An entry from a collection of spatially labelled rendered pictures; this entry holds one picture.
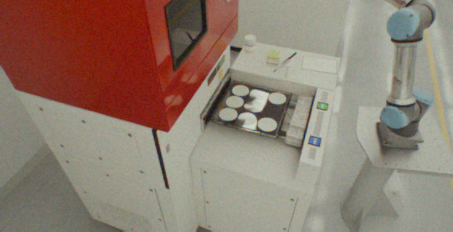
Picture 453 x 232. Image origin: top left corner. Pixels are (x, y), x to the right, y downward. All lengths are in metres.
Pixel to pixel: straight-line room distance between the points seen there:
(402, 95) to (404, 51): 0.20
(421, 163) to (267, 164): 0.76
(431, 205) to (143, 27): 2.42
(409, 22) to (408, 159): 0.72
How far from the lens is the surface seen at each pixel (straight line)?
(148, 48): 0.96
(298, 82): 1.86
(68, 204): 2.68
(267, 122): 1.67
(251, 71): 1.90
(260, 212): 1.79
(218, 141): 1.68
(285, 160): 1.62
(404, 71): 1.55
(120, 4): 0.93
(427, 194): 2.87
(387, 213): 2.57
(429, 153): 1.93
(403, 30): 1.47
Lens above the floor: 2.09
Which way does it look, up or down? 43 degrees down
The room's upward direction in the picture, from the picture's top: 1 degrees counter-clockwise
